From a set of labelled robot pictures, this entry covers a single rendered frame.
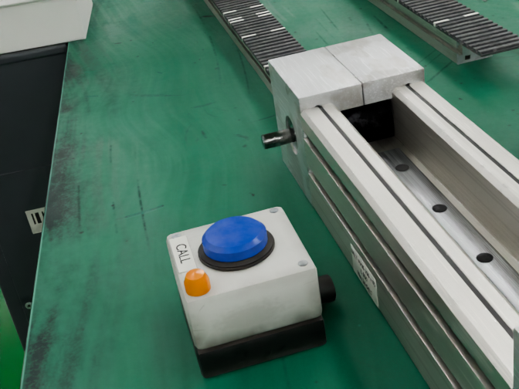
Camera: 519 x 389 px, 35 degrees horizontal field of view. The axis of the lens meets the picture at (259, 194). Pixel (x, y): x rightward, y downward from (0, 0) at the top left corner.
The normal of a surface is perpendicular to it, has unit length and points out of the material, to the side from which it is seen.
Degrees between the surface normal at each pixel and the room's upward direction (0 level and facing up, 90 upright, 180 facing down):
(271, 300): 90
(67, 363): 0
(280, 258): 0
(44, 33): 90
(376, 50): 0
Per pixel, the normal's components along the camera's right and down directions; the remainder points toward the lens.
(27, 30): 0.11, 0.48
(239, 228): -0.10, -0.87
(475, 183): -0.96, 0.25
